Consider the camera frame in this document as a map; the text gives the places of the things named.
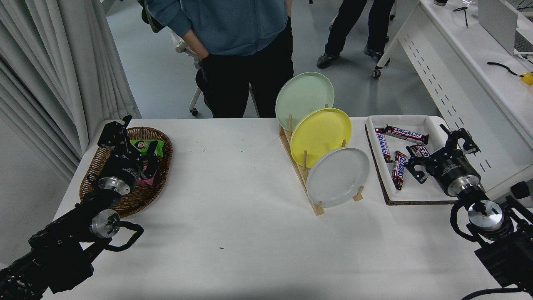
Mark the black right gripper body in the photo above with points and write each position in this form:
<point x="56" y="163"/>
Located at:
<point x="454" y="171"/>

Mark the pale green plate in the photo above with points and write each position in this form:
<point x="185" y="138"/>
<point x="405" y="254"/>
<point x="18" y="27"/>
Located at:
<point x="302" y="98"/>

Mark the white tray with cork base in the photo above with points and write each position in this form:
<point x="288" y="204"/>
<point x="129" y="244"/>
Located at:
<point x="412" y="193"/>

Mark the brown wicker basket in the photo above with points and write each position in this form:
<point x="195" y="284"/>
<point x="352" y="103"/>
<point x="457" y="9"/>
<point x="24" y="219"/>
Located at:
<point x="143" y="200"/>

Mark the grey curtain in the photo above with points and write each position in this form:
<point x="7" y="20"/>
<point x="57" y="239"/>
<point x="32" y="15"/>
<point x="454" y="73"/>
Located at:
<point x="50" y="62"/>

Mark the dark green jacket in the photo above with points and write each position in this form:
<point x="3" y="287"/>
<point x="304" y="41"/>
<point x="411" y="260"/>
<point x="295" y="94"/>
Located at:
<point x="152" y="18"/>

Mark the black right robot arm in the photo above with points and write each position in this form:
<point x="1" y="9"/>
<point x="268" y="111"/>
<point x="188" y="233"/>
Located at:
<point x="508" y="254"/>

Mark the brown chocolate bar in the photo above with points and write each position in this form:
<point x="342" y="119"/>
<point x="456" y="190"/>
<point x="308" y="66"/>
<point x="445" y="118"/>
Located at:
<point x="420" y="151"/>

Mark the wooden plate rack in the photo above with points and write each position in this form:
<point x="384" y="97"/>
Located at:
<point x="318" y="208"/>

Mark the silver laptop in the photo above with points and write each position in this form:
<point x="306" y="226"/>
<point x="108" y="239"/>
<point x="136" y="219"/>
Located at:
<point x="495" y="16"/>

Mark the person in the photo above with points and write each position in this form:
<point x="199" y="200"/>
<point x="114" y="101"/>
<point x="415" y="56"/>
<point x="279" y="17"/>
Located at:
<point x="349" y="25"/>
<point x="233" y="25"/>

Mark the green snack packet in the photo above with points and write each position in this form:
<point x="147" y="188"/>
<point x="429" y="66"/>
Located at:
<point x="139" y="145"/>

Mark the yellow plate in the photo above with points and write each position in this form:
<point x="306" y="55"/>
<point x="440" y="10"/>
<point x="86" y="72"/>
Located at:
<point x="320" y="135"/>

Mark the grey plate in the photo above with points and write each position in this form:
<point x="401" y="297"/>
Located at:
<point x="337" y="177"/>

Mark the long snickers bar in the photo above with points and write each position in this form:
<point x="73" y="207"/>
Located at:
<point x="406" y="134"/>

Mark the black cylindrical object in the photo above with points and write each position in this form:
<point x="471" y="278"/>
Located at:
<point x="520" y="189"/>

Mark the white perforated desk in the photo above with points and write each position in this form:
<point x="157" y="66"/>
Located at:
<point x="470" y="46"/>

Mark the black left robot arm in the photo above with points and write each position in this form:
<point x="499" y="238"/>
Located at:
<point x="62" y="246"/>

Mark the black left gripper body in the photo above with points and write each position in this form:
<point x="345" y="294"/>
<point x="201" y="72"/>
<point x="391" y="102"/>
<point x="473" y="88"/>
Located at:
<point x="123" y="168"/>

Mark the white office chair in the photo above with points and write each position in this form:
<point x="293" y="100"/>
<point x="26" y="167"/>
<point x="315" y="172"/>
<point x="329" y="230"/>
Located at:
<point x="195" y="102"/>

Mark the small yellow object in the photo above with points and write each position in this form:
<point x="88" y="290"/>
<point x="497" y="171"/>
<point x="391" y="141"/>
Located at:
<point x="528" y="78"/>

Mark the pink snack packet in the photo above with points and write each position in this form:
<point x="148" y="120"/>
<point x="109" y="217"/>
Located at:
<point x="146" y="181"/>

